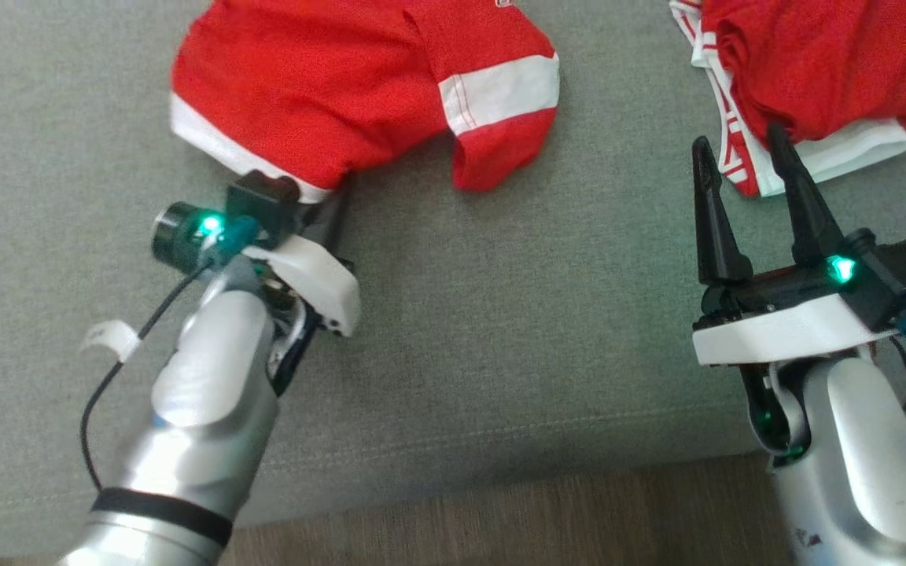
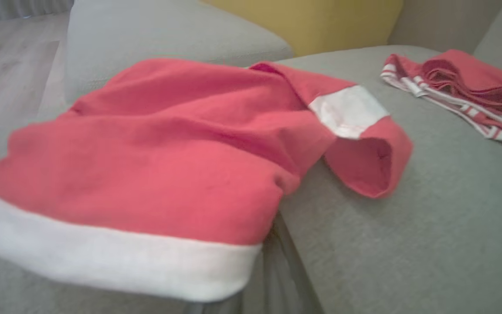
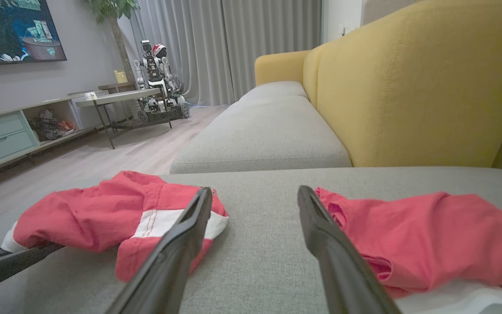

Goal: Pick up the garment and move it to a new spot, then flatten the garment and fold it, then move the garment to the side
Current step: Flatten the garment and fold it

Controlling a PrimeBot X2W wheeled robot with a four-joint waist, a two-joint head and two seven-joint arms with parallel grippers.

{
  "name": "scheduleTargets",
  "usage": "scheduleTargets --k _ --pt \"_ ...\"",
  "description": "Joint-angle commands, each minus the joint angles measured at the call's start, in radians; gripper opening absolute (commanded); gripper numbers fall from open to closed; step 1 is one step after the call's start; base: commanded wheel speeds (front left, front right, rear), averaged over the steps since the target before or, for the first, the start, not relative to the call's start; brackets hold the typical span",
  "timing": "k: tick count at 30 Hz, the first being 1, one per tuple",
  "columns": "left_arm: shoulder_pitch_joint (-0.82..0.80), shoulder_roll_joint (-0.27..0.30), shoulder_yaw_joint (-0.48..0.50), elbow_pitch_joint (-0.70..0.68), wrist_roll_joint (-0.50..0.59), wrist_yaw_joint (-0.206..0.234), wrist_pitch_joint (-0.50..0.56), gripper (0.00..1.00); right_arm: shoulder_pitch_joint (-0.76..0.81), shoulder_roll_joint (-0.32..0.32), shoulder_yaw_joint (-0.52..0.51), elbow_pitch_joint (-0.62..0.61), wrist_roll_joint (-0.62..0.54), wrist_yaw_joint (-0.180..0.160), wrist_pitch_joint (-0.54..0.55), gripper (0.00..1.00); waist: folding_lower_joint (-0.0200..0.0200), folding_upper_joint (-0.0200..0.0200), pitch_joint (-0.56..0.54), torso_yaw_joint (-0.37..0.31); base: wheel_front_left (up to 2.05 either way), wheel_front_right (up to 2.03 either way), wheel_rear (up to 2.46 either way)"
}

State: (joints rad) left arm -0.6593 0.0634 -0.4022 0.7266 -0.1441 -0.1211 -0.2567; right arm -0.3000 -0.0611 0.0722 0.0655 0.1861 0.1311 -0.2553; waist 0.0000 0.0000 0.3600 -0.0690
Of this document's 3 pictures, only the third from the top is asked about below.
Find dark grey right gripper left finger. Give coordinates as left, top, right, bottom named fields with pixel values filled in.
left=105, top=187, right=214, bottom=314

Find grey coffee table black legs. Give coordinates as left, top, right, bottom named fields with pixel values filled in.
left=75, top=88, right=173, bottom=150

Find large grey sofa seat cushion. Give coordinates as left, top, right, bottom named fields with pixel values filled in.
left=0, top=167, right=502, bottom=314

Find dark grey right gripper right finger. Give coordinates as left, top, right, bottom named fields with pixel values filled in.
left=297, top=185, right=404, bottom=314

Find red jersey shirt white sleeves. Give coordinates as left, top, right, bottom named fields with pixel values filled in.
left=315, top=187, right=502, bottom=314

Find green potted plant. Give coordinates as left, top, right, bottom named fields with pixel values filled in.
left=86, top=0, right=140, bottom=83

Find wall mounted television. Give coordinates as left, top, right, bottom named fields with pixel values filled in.
left=0, top=0, right=68, bottom=65

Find yellow sofa backrest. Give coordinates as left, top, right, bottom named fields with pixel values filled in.
left=254, top=0, right=502, bottom=168

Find grey window curtain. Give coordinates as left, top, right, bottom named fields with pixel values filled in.
left=118, top=0, right=323, bottom=106

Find red shorts with white stripe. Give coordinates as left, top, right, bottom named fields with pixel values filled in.
left=0, top=171, right=229, bottom=283

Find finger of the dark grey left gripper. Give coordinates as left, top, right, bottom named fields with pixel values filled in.
left=0, top=243, right=65, bottom=294

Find white black wheeled robot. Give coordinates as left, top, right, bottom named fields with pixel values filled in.
left=132, top=40, right=190, bottom=124

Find clutter pile in cabinet shelf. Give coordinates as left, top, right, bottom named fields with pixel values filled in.
left=29, top=109, right=77, bottom=141

